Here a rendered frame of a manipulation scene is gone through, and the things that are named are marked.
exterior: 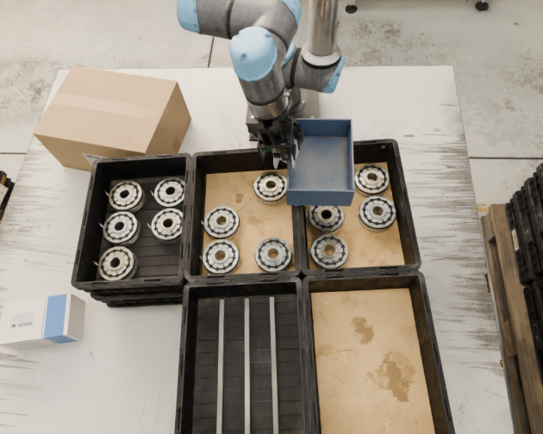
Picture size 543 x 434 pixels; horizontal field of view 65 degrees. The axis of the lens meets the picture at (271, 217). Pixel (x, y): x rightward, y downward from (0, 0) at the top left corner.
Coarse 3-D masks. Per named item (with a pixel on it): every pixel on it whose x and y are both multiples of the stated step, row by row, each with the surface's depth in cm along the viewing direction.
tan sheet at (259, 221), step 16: (208, 176) 134; (224, 176) 133; (240, 176) 133; (256, 176) 132; (208, 192) 131; (224, 192) 131; (240, 192) 130; (208, 208) 128; (240, 208) 128; (256, 208) 127; (272, 208) 127; (288, 208) 126; (240, 224) 125; (256, 224) 125; (272, 224) 125; (288, 224) 124; (208, 240) 124; (240, 240) 123; (256, 240) 123; (288, 240) 122; (224, 256) 121; (240, 256) 121; (272, 256) 120; (208, 272) 119; (240, 272) 119; (256, 272) 118
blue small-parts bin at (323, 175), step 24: (312, 120) 102; (336, 120) 101; (312, 144) 107; (336, 144) 106; (288, 168) 96; (312, 168) 103; (336, 168) 103; (288, 192) 94; (312, 192) 94; (336, 192) 93
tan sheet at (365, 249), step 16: (352, 208) 125; (352, 224) 123; (352, 240) 120; (368, 240) 120; (384, 240) 120; (400, 240) 119; (352, 256) 118; (368, 256) 118; (384, 256) 118; (400, 256) 117
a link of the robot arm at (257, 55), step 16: (240, 32) 69; (256, 32) 68; (240, 48) 67; (256, 48) 66; (272, 48) 68; (240, 64) 68; (256, 64) 67; (272, 64) 69; (240, 80) 72; (256, 80) 70; (272, 80) 71; (256, 96) 74; (272, 96) 74
